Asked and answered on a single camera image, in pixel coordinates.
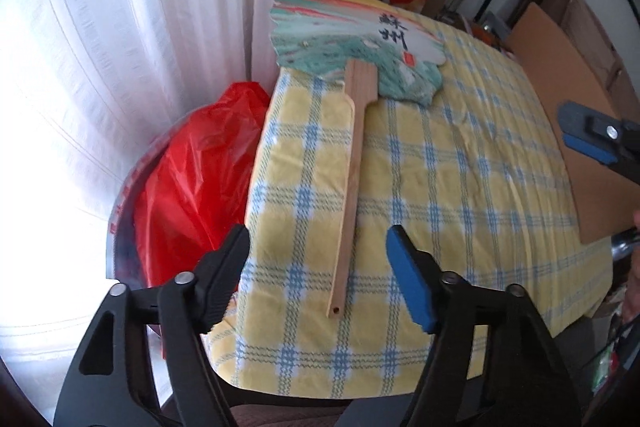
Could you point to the red plastic bag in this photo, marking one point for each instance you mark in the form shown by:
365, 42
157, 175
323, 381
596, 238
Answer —
200, 167

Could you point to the yellow blue plaid blanket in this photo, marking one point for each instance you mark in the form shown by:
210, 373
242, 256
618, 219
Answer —
450, 207

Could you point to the brown cardboard sheet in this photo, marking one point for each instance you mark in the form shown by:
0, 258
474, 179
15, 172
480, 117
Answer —
550, 57

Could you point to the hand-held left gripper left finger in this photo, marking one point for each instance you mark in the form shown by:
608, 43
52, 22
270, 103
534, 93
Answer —
220, 282

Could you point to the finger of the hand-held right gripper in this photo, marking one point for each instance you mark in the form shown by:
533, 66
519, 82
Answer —
585, 147
575, 117

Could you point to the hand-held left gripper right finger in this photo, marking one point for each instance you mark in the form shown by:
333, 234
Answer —
410, 277

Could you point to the painted paper hand fan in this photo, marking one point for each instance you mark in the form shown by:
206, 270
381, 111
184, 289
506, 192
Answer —
350, 32

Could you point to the white sheer curtain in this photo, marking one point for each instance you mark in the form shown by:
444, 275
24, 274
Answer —
150, 7

